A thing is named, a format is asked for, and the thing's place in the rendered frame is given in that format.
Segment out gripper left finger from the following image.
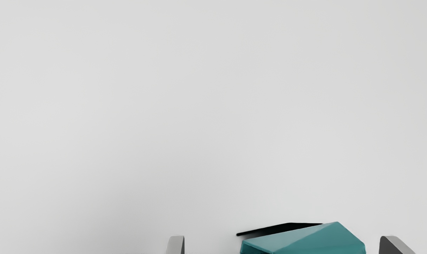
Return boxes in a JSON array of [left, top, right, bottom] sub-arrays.
[[166, 235, 185, 254]]

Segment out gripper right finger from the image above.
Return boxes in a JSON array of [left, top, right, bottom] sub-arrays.
[[379, 236, 417, 254]]

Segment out teal faceted mug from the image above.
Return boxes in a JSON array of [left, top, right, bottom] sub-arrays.
[[240, 222, 366, 254]]

